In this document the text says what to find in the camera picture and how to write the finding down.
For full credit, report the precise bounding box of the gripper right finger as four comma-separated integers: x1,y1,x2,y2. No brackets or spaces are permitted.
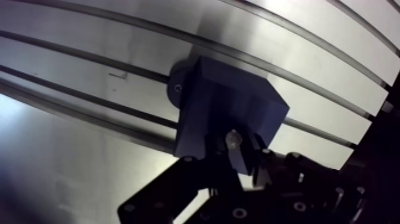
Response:
184,132,368,224

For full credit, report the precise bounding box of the steel bolt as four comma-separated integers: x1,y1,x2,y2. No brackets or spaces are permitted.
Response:
225,129,243,150

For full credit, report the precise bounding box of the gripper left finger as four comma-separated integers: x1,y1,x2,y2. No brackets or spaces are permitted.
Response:
117,134,243,224

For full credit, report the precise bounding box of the dark blue-grey block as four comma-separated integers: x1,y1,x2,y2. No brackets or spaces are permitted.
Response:
166,56,290,176

